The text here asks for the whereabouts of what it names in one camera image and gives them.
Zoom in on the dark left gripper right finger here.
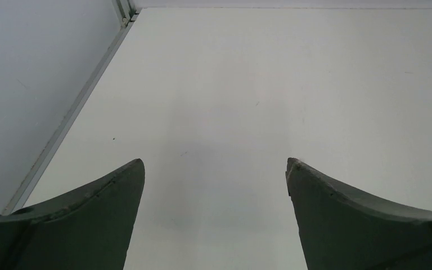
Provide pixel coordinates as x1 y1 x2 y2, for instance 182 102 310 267
286 157 432 269

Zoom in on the aluminium frame rail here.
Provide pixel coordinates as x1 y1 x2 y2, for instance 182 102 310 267
1 0 142 215

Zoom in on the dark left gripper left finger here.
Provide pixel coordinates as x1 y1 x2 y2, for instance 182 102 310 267
0 159 145 269

